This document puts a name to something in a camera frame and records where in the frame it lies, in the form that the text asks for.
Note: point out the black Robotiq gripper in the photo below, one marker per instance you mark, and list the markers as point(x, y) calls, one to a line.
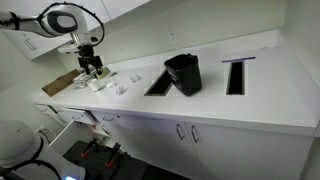
point(87, 55)

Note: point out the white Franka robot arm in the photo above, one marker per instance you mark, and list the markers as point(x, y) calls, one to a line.
point(25, 23)

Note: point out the slanted countertop waste slot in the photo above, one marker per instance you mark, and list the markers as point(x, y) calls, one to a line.
point(160, 85)

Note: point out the black landfill bin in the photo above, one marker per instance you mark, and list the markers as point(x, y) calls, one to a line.
point(185, 75)

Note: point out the straight countertop waste slot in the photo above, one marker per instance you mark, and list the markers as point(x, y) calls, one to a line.
point(236, 78)

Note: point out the brown cardboard sheet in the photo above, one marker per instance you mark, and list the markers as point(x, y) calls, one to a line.
point(60, 83)

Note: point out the white open drawer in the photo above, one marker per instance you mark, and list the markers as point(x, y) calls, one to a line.
point(80, 115)

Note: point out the white open cabinet door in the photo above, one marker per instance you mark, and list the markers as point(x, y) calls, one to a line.
point(65, 138)

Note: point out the white upper cabinet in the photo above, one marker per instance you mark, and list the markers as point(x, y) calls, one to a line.
point(20, 45)

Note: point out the orange black bar clamp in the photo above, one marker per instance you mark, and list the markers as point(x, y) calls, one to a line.
point(89, 147)
point(113, 155)

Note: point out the white lower cabinet door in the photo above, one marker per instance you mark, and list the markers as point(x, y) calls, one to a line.
point(160, 146)
point(246, 156)

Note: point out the purple tape strip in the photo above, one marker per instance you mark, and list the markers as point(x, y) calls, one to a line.
point(238, 59)

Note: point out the white wall outlet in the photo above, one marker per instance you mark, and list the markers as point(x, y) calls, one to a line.
point(172, 35)

